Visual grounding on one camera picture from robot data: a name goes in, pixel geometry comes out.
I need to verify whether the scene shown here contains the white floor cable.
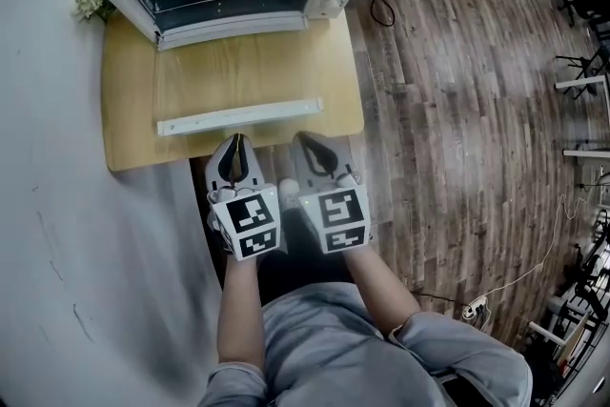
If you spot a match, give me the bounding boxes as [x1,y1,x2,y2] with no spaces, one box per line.
[485,193,610,301]

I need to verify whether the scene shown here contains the black swivel chair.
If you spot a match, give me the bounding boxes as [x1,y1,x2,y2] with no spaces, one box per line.
[550,0,610,44]

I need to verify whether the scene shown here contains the person's right forearm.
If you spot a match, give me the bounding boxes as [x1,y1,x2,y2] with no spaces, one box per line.
[340,245,423,337]

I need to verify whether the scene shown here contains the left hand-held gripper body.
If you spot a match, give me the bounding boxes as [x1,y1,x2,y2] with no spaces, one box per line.
[205,177,282,263]

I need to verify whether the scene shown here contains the white power strip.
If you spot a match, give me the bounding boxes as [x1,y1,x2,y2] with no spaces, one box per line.
[461,295,492,321]

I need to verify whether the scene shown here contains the person's white shoe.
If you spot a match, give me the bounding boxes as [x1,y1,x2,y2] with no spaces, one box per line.
[277,177,301,212]

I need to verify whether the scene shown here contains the glass toaster oven door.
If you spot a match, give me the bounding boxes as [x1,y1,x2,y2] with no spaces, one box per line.
[152,12,325,138]

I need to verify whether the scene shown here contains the black metal stands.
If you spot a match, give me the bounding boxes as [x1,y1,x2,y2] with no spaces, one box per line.
[552,209,610,349]

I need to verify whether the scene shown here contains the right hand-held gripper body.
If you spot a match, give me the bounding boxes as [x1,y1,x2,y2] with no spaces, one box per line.
[297,173,373,255]

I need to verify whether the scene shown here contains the person's left forearm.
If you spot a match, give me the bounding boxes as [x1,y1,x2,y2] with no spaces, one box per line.
[216,252,269,371]

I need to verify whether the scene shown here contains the person's grey shirt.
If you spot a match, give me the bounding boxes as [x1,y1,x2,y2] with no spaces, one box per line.
[203,280,534,407]

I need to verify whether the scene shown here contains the white table frame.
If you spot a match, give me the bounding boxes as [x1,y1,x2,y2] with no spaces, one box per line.
[554,73,610,104]

